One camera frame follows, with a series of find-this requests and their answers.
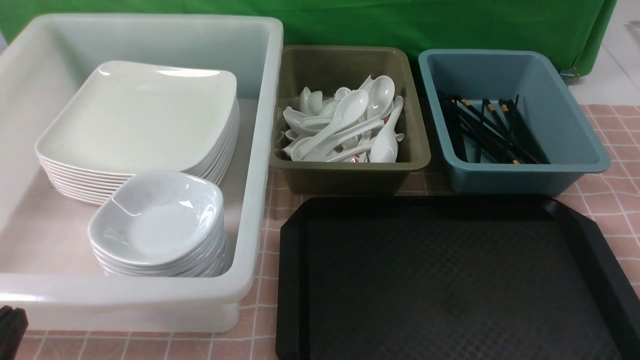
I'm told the white ceramic soup spoon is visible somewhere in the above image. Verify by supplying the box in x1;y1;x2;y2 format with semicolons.
292;89;370;159

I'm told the small grey-white square bowl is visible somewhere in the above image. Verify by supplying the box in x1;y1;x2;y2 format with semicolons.
87;170;224;268

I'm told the large white square plate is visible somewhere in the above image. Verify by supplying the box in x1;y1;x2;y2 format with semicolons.
34;60;238;176

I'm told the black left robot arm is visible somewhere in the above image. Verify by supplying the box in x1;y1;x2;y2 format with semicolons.
0;305;29;360

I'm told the pile of white spoons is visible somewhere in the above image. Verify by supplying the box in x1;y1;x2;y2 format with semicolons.
282;75;404;163

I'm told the olive green spoon bin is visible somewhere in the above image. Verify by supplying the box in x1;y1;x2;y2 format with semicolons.
270;45;432;195

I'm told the black serving tray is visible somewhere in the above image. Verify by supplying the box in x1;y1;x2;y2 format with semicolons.
275;195;640;360

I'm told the pile of black chopsticks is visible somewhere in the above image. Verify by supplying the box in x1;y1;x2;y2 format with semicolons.
436;90;551;165

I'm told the stack of white bowls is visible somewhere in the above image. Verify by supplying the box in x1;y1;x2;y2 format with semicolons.
93;222;233;278

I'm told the stack of white plates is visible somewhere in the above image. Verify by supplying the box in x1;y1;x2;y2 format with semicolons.
39;99;240;205

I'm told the blue chopstick bin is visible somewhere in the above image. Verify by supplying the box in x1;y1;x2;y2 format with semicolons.
418;48;611;196

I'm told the large white plastic tub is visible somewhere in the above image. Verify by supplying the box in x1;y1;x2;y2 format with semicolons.
0;13;283;333

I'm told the pink checkered tablecloth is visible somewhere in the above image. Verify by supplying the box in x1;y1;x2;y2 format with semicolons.
16;104;640;360

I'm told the green backdrop cloth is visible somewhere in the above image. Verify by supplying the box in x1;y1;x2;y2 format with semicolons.
0;0;617;76

